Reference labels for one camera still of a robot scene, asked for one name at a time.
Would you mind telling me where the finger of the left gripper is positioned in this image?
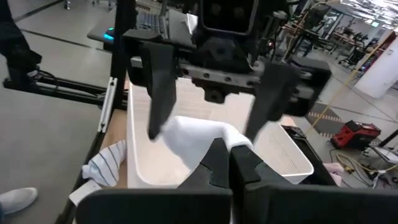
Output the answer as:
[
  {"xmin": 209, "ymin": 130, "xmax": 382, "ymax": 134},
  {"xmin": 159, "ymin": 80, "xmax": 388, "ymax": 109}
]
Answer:
[
  {"xmin": 244, "ymin": 63, "xmax": 299, "ymax": 142},
  {"xmin": 141, "ymin": 42, "xmax": 178, "ymax": 140}
]

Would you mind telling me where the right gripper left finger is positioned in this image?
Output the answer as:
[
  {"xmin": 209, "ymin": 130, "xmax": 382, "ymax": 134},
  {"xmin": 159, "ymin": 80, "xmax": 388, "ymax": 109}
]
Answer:
[{"xmin": 76, "ymin": 138, "xmax": 233, "ymax": 224}]

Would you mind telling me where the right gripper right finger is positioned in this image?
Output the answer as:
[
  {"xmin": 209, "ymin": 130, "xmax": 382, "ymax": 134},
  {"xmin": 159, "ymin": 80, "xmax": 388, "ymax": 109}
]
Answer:
[{"xmin": 230, "ymin": 145, "xmax": 398, "ymax": 224}]

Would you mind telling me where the white garment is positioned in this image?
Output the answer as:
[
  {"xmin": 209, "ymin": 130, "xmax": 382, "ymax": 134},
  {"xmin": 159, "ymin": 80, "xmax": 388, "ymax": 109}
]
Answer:
[{"xmin": 158, "ymin": 115, "xmax": 254, "ymax": 170}]

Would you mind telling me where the grey desk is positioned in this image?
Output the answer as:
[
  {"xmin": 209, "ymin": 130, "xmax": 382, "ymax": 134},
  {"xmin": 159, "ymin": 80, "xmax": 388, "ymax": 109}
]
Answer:
[{"xmin": 86, "ymin": 6, "xmax": 200, "ymax": 50}]

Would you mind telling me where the silver aluminium extrusion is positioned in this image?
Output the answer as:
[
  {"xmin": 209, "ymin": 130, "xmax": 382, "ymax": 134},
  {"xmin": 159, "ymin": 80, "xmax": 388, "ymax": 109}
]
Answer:
[{"xmin": 98, "ymin": 77, "xmax": 118, "ymax": 134}]

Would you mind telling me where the dark floor mat striped edge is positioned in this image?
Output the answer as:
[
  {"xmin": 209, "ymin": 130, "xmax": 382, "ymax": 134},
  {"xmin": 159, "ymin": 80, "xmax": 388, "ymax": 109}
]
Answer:
[{"xmin": 306, "ymin": 101, "xmax": 346, "ymax": 139}]

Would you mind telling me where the pale pink garment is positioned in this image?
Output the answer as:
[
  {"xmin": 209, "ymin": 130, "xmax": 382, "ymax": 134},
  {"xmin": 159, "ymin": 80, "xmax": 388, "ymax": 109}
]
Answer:
[{"xmin": 322, "ymin": 162, "xmax": 345, "ymax": 187}]

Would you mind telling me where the white plastic basket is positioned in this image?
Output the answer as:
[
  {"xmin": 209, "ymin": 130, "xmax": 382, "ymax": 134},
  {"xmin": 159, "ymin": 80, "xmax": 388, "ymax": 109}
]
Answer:
[{"xmin": 126, "ymin": 77, "xmax": 315, "ymax": 189}]

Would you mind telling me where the black keyboard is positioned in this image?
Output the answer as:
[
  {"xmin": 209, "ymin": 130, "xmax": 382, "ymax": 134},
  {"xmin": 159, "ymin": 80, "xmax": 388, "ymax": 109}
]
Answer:
[{"xmin": 136, "ymin": 12, "xmax": 165, "ymax": 37}]

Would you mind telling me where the mouse with cyan light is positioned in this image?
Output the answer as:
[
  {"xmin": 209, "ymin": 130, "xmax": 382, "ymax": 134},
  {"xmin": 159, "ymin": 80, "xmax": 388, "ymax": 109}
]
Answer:
[{"xmin": 103, "ymin": 27, "xmax": 115, "ymax": 42}]

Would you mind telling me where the red tool case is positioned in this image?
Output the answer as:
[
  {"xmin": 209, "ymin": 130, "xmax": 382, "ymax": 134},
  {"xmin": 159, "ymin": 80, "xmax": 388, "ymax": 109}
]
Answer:
[{"xmin": 330, "ymin": 119, "xmax": 382, "ymax": 151}]

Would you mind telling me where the black office chair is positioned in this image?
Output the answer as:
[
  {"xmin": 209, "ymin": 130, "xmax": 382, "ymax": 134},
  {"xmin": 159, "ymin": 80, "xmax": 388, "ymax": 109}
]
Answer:
[{"xmin": 338, "ymin": 32, "xmax": 369, "ymax": 70}]

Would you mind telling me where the white striped cloth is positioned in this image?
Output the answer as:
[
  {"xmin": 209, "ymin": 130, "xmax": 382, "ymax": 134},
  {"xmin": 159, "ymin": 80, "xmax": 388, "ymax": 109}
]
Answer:
[{"xmin": 81, "ymin": 139, "xmax": 127, "ymax": 187}]

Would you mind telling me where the white column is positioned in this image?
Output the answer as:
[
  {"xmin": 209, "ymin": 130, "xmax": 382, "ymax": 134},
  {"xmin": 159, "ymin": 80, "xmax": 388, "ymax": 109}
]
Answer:
[{"xmin": 354, "ymin": 34, "xmax": 398, "ymax": 99}]

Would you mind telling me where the white paper tag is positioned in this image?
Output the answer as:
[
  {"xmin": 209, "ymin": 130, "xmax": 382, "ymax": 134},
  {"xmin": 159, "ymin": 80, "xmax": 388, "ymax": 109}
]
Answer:
[{"xmin": 68, "ymin": 179, "xmax": 103, "ymax": 207}]

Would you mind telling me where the person's white shoe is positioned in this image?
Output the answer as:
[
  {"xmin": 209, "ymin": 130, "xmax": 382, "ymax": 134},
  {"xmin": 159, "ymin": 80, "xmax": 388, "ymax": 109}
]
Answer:
[{"xmin": 0, "ymin": 186, "xmax": 39, "ymax": 215}]

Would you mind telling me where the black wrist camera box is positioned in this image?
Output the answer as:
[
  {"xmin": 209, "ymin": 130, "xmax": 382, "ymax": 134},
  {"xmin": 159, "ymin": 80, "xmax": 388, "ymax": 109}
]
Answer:
[{"xmin": 198, "ymin": 0, "xmax": 259, "ymax": 35}]

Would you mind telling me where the tangle of floor cables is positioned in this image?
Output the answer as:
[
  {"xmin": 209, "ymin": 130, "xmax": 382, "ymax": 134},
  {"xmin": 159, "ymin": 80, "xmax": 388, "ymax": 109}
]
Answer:
[{"xmin": 329, "ymin": 147, "xmax": 398, "ymax": 189}]

